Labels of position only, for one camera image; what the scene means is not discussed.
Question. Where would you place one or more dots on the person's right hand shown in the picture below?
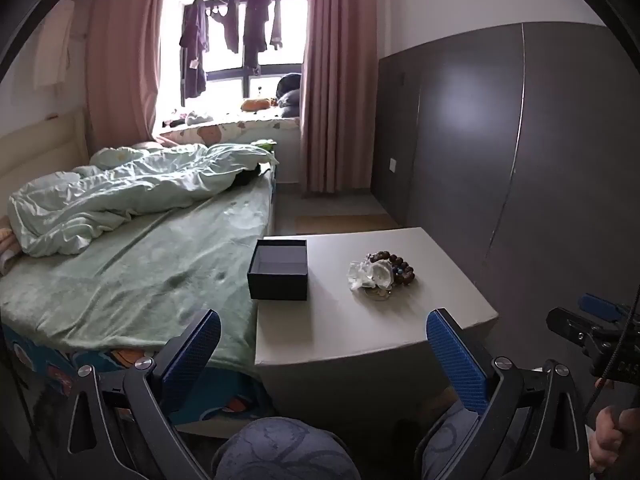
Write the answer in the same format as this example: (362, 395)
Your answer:
(610, 435)

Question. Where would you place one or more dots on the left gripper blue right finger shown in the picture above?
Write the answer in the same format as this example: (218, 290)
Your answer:
(530, 422)

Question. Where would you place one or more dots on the person's knee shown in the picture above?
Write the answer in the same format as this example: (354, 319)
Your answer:
(444, 439)
(282, 448)

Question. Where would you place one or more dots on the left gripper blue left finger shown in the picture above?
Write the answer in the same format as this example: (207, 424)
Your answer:
(117, 424)

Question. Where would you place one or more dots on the dark grey wardrobe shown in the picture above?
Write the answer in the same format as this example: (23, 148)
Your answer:
(517, 150)

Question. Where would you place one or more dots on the orange plush toy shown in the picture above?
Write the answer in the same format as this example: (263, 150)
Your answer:
(255, 105)

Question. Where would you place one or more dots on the white square table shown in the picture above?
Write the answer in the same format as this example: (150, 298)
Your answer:
(341, 342)

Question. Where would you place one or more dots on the person's right knee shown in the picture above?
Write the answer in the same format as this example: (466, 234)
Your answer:
(444, 439)

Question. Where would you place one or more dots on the white air conditioner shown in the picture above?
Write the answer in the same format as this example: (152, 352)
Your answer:
(50, 63)

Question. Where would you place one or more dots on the light green duvet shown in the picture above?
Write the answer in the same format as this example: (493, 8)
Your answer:
(64, 212)

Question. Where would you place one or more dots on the window seat cushion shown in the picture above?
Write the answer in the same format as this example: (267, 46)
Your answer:
(243, 131)

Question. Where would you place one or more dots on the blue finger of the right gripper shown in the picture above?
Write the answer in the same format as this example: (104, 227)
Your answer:
(601, 308)

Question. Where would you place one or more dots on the bed with green sheet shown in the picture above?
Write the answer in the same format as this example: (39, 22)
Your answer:
(135, 288)

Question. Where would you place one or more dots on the dark pillows on sill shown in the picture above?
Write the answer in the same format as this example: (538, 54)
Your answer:
(288, 95)

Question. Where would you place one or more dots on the pink left curtain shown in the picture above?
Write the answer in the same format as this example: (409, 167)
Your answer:
(122, 71)

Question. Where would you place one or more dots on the hanging dark clothes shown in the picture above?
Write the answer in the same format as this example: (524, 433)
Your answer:
(249, 28)

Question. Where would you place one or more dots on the beige headboard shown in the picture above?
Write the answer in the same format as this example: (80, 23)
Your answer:
(57, 144)

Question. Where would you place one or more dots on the black jewelry box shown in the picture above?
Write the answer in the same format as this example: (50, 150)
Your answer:
(279, 270)

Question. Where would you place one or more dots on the person's left knee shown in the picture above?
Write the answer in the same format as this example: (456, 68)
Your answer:
(282, 448)

